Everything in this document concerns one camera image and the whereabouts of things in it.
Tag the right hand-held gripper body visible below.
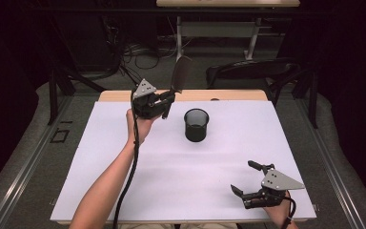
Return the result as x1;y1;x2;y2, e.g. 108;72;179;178
242;163;306;210

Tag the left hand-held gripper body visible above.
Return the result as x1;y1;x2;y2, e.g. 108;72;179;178
131;78;169;120

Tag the black spatula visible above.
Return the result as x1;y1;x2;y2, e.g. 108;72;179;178
161;55;193;121

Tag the black mesh cup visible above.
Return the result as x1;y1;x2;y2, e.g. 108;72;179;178
183;108;211;143

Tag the person's left hand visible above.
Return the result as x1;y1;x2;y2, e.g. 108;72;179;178
125;108;162;146

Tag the person's right hand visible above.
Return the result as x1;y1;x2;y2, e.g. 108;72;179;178
262;190;295;227

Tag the white table cover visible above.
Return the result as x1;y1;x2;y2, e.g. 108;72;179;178
50;100;317;222

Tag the wooden table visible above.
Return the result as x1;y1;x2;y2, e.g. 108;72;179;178
56;89;310;225

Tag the black metal stand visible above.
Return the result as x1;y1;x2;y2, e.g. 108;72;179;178
293;68;319;130
47;67;108;126

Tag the black chair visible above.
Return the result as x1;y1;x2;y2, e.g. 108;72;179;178
205;57;302;108

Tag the wooden desk with white legs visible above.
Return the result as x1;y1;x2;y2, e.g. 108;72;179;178
155;0;301;81

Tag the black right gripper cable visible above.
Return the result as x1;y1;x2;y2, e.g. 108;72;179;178
279;194;297;229

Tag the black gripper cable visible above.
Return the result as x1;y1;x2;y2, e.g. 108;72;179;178
279;194;297;229
112;90;141;229

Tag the tangle of floor cables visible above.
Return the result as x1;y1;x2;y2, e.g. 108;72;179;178
99;13;180;91

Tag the metal floor rail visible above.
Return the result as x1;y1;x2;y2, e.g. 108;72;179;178
0;94;74;229
295;96;366;229

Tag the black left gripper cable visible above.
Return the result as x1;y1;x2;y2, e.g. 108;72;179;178
112;90;141;229

